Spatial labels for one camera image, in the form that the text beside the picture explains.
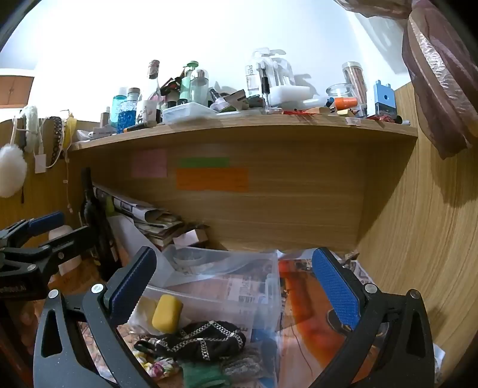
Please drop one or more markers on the yellow sponge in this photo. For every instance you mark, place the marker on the yellow sponge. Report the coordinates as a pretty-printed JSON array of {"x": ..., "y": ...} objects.
[{"x": 168, "y": 313}]

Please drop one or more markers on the red tassel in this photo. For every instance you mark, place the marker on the red tassel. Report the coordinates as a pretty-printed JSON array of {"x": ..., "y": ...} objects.
[{"x": 297, "y": 112}]

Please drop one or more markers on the wooden cabinet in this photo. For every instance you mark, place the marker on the wooden cabinet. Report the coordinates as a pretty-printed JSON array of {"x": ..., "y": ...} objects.
[{"x": 15, "y": 91}]

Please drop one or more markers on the clear glass bottle with cork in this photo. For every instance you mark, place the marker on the clear glass bottle with cork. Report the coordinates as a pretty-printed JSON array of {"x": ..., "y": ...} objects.
[{"x": 154, "y": 69}]

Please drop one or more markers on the yellow headband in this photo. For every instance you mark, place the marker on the yellow headband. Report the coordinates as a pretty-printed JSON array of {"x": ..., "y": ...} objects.
[{"x": 71, "y": 128}]

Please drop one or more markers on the blue plastic brush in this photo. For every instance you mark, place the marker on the blue plastic brush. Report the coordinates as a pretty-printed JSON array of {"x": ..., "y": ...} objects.
[{"x": 267, "y": 349}]

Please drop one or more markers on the small pink cardboard box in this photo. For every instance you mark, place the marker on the small pink cardboard box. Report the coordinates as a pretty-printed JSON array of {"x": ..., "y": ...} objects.
[{"x": 192, "y": 237}]

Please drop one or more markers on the green pump bottle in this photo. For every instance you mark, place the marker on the green pump bottle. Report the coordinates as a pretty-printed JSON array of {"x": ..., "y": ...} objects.
[{"x": 185, "y": 85}]

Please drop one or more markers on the white cup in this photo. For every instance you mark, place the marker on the white cup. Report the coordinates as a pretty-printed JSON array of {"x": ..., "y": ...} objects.
[{"x": 59, "y": 232}]

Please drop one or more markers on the clear bottle with silver cap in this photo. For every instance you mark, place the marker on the clear bottle with silver cap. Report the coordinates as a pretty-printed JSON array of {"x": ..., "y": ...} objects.
[{"x": 199, "y": 89}]

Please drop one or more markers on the floral scrunchie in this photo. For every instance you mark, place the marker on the floral scrunchie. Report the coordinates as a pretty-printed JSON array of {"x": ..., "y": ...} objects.
[{"x": 160, "y": 367}]

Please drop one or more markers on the brown curtain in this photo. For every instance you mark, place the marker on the brown curtain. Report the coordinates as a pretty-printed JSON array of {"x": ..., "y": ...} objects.
[{"x": 437, "y": 74}]

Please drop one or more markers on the pink sticky note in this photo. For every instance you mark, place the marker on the pink sticky note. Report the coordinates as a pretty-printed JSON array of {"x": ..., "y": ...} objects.
[{"x": 149, "y": 163}]

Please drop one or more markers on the blue pencil sharpener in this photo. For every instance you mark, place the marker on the blue pencil sharpener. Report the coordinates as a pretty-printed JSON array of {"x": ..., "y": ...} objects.
[{"x": 384, "y": 100}]

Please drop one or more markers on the dark wine bottle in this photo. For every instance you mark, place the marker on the dark wine bottle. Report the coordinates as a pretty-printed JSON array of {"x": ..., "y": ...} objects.
[{"x": 97, "y": 224}]

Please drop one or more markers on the stack of newspapers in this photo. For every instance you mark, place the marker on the stack of newspapers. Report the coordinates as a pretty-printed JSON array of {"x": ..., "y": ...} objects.
[{"x": 149, "y": 216}]

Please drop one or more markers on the clear lidded plastic container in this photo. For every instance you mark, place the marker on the clear lidded plastic container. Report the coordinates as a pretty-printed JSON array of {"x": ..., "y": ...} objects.
[{"x": 188, "y": 113}]

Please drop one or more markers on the white charger adapter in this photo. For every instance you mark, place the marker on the white charger adapter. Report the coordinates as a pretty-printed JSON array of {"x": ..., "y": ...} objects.
[{"x": 40, "y": 164}]

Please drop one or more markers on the clear tube of pencils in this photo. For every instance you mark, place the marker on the clear tube of pencils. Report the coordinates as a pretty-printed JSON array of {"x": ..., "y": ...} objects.
[{"x": 354, "y": 78}]

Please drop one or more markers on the orange capped bottle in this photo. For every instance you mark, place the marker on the orange capped bottle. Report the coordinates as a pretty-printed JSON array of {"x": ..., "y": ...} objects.
[{"x": 345, "y": 103}]

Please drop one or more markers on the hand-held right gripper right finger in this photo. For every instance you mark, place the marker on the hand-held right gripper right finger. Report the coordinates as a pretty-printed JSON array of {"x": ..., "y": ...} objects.
[{"x": 336, "y": 287}]

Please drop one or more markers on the white fluffy pom-pom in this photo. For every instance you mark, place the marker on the white fluffy pom-pom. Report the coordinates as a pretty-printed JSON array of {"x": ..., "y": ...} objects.
[{"x": 11, "y": 168}]

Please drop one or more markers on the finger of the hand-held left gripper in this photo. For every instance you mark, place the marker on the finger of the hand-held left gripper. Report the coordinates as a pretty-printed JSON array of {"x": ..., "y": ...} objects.
[
  {"x": 74, "y": 238},
  {"x": 46, "y": 221}
]

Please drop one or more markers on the green sticky note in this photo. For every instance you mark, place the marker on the green sticky note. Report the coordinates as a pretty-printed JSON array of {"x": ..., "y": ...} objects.
[{"x": 203, "y": 162}]

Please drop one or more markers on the black pen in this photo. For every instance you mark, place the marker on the black pen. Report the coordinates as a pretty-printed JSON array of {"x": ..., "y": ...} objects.
[{"x": 265, "y": 87}]

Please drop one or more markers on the clear blister pack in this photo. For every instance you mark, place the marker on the clear blister pack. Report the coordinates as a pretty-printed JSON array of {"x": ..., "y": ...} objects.
[{"x": 257, "y": 74}]

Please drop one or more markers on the orange sticky note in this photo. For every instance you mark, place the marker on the orange sticky note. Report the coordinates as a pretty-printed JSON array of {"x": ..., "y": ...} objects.
[{"x": 211, "y": 180}]

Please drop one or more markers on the blue bead jar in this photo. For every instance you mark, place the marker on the blue bead jar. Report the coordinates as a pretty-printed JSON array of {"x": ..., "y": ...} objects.
[{"x": 129, "y": 115}]

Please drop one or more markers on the white toy plane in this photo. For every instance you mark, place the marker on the white toy plane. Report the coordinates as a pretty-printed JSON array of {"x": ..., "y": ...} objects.
[{"x": 104, "y": 131}]

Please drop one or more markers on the white printed mug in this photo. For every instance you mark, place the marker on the white printed mug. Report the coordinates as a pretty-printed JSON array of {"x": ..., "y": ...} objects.
[{"x": 145, "y": 112}]

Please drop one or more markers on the small white box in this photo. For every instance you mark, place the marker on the small white box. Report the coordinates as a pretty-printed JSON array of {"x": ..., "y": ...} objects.
[{"x": 84, "y": 135}]

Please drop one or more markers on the yellow eraser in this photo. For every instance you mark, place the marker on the yellow eraser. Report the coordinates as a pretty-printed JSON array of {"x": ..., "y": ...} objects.
[{"x": 345, "y": 112}]

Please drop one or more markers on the wooden shelf unit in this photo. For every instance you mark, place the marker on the wooden shelf unit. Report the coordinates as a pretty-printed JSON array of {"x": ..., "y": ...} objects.
[{"x": 298, "y": 209}]

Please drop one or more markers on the white fluffy headband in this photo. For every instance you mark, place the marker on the white fluffy headband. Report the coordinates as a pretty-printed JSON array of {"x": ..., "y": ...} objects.
[{"x": 31, "y": 123}]

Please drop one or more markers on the white foam block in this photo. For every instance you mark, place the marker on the white foam block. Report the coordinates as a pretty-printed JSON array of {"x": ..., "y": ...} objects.
[{"x": 289, "y": 95}]

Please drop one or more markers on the clear plastic storage box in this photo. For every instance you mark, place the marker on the clear plastic storage box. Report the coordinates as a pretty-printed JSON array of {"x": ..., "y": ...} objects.
[{"x": 224, "y": 268}]

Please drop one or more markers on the newspaper print table cover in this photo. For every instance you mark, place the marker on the newspaper print table cover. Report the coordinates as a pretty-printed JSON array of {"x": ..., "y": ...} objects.
[{"x": 317, "y": 328}]

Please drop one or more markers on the blue liquid bottle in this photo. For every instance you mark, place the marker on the blue liquid bottle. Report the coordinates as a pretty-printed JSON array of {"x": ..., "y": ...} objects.
[{"x": 119, "y": 104}]

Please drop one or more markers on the black marker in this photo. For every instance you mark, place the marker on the black marker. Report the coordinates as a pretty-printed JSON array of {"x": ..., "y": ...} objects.
[{"x": 140, "y": 126}]

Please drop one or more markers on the glass jar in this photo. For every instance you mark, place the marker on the glass jar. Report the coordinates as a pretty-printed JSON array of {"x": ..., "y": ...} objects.
[{"x": 340, "y": 91}]

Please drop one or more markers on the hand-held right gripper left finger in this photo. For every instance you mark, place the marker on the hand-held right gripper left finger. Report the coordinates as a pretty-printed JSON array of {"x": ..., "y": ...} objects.
[{"x": 130, "y": 283}]

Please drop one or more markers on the black patterned headband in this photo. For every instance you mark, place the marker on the black patterned headband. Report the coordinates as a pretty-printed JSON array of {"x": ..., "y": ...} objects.
[{"x": 56, "y": 128}]

